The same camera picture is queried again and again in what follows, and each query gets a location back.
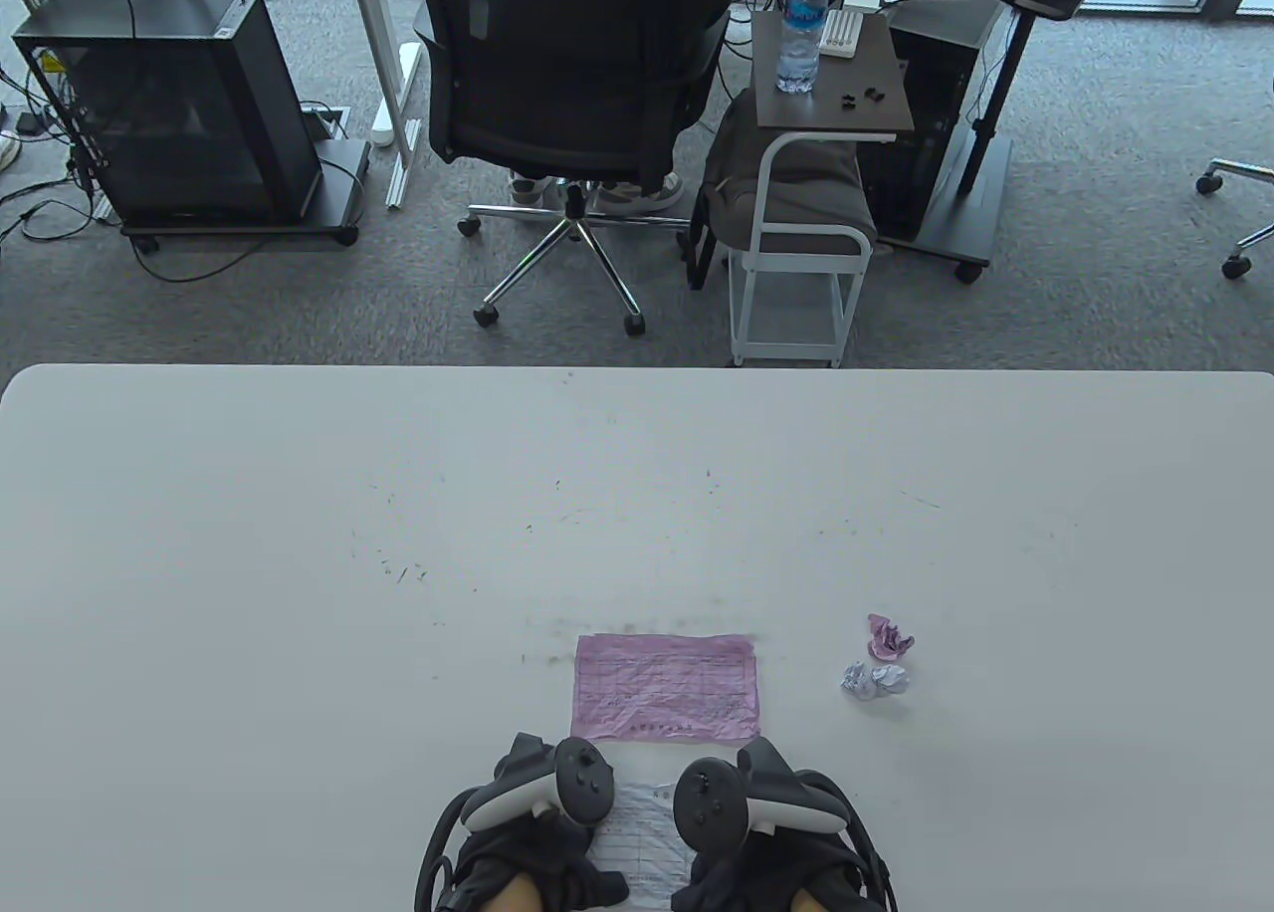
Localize person's left hand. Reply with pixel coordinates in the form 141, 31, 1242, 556
448, 811, 631, 912

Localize person's right hand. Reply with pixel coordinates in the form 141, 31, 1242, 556
671, 830, 864, 912

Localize white paper invoice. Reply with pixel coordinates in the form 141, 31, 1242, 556
587, 781, 700, 908
841, 661, 910, 702

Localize black and white controller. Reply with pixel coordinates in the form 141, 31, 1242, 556
414, 735, 617, 912
672, 736, 897, 912

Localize grey bag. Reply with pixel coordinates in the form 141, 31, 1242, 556
687, 91, 879, 291

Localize black wheeled platform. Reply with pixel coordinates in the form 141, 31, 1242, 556
119, 138, 371, 254

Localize black computer tower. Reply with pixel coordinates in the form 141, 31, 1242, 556
861, 1, 1006, 241

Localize black mesh office chair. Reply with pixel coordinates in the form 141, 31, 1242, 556
1194, 158, 1274, 281
411, 0, 734, 339

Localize black standing desk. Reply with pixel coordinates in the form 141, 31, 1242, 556
876, 0, 1121, 284

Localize white desk leg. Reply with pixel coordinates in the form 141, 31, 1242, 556
346, 0, 424, 211

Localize clear plastic water bottle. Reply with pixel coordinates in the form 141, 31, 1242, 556
776, 0, 831, 95

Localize white ribbed box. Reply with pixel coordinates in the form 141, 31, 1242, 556
821, 8, 866, 60

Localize black computer case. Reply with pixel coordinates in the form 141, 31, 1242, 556
12, 0, 321, 224

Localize brown side table white frame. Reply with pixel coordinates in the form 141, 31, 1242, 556
729, 8, 915, 367

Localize black floor cables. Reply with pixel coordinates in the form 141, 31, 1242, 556
0, 66, 130, 246

